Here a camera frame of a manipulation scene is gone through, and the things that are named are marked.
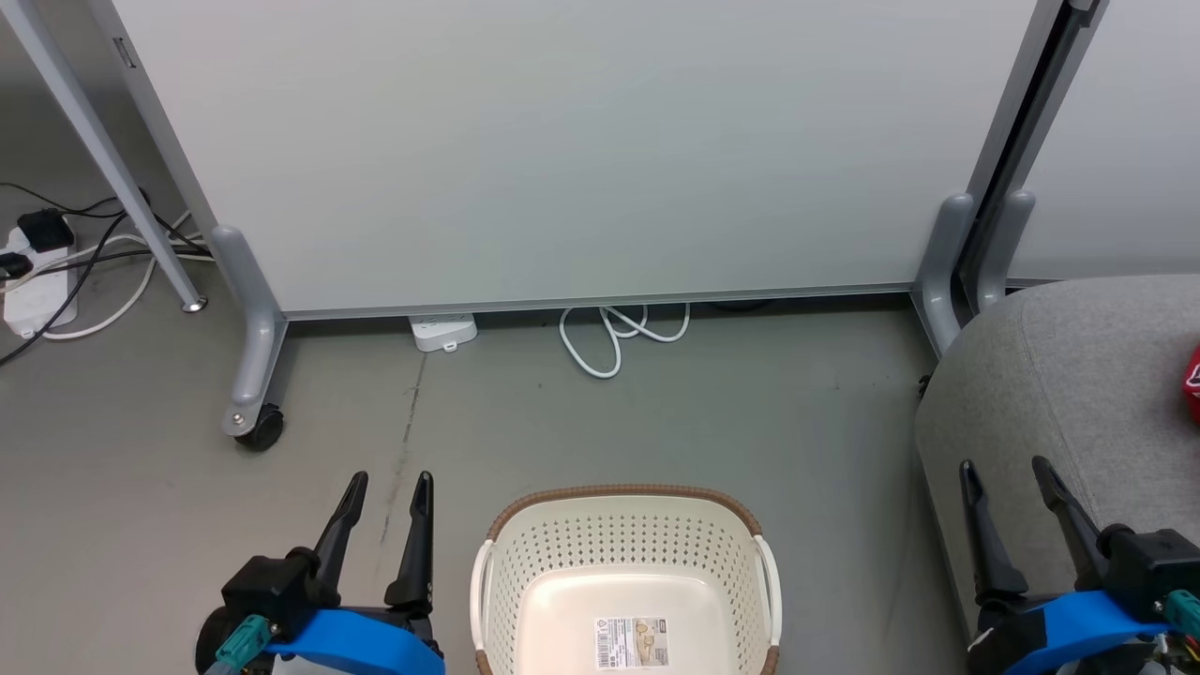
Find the cream perforated laundry basket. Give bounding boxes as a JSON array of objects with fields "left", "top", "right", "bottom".
[{"left": 469, "top": 484, "right": 784, "bottom": 675}]

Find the black power adapter plug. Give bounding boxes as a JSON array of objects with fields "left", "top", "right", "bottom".
[{"left": 17, "top": 208, "right": 75, "bottom": 253}]

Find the thick white cable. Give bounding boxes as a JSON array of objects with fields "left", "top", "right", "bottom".
[{"left": 42, "top": 211, "right": 215, "bottom": 341}]

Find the grey slanted metal leg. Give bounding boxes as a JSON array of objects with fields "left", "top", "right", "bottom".
[{"left": 0, "top": 0, "right": 209, "bottom": 313}]

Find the printed paper label sticker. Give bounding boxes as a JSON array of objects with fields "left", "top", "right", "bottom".
[{"left": 593, "top": 616, "right": 671, "bottom": 670}]

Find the white looped power cable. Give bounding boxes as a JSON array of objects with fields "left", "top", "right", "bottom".
[{"left": 559, "top": 302, "right": 692, "bottom": 380}]

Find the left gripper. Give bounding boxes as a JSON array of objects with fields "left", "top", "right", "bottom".
[{"left": 195, "top": 471, "right": 447, "bottom": 675}]

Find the thin black cable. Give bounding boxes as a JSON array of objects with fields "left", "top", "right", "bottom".
[
  {"left": 0, "top": 181, "right": 151, "bottom": 218},
  {"left": 26, "top": 246, "right": 215, "bottom": 278},
  {"left": 0, "top": 214, "right": 130, "bottom": 367}
]

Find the grey fabric sofa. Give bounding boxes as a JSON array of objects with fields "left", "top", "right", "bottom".
[{"left": 914, "top": 274, "right": 1200, "bottom": 657}]

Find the black caster wheel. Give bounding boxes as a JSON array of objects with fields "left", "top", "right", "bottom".
[{"left": 234, "top": 403, "right": 285, "bottom": 453}]

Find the white power strip with plugs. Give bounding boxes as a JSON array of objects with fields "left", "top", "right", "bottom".
[{"left": 0, "top": 225, "right": 81, "bottom": 339}]

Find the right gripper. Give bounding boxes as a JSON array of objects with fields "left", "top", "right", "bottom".
[{"left": 958, "top": 456, "right": 1200, "bottom": 675}]

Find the wide white partition panel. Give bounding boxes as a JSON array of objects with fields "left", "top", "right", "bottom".
[{"left": 89, "top": 0, "right": 1074, "bottom": 442}]

